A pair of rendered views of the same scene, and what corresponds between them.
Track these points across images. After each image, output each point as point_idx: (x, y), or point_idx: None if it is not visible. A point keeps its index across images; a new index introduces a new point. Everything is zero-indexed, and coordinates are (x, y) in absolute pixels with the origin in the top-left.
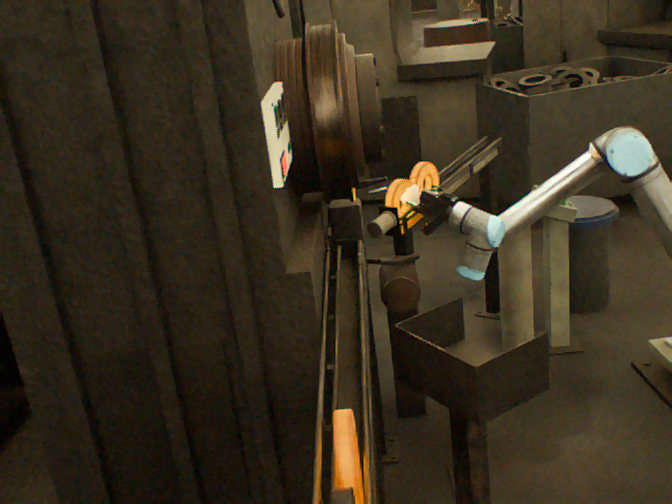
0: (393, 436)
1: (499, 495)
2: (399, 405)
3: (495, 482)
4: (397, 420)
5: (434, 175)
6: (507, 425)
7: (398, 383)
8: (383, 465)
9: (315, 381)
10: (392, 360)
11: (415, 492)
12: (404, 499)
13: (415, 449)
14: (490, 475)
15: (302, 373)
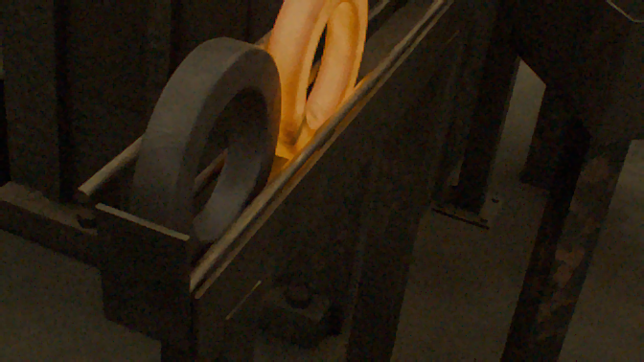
0: (500, 198)
1: (608, 327)
2: (528, 164)
3: (611, 309)
4: (517, 183)
5: None
6: None
7: (540, 131)
8: (465, 224)
9: (378, 0)
10: (543, 94)
11: (489, 272)
12: (469, 273)
13: (520, 224)
14: (609, 298)
15: None
